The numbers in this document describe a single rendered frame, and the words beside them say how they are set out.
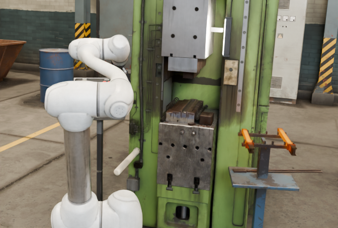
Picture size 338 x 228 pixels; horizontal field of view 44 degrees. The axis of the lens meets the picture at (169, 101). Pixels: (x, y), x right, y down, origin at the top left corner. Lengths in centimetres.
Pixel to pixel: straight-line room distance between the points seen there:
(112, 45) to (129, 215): 78
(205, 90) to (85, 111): 190
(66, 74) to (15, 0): 404
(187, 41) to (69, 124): 142
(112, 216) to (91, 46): 79
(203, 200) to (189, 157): 33
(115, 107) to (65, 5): 879
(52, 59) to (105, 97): 578
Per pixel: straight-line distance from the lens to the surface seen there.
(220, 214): 329
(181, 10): 283
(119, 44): 204
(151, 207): 337
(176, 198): 307
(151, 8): 303
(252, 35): 293
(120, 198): 191
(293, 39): 809
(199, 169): 295
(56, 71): 733
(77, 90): 156
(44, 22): 1059
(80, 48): 206
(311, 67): 877
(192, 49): 283
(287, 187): 269
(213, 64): 331
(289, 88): 820
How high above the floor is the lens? 170
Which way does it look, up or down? 13 degrees down
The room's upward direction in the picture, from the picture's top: 2 degrees clockwise
